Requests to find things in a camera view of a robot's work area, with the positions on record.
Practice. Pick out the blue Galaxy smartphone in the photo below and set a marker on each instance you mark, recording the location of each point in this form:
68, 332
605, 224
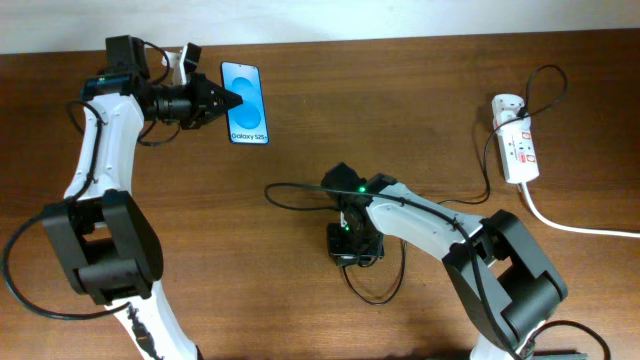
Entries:
247, 123

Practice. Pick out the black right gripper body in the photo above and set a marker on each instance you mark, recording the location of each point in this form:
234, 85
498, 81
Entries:
346, 241

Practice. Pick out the white power strip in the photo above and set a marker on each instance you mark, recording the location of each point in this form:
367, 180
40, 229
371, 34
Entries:
519, 160

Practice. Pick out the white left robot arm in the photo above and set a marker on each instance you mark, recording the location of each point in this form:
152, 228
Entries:
106, 247

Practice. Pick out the white USB charger adapter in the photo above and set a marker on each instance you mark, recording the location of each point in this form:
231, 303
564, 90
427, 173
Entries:
505, 107

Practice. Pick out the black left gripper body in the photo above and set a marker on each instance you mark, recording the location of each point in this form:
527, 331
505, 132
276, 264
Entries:
185, 102

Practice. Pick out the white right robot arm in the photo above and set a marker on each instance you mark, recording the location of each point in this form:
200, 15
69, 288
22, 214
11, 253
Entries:
507, 285

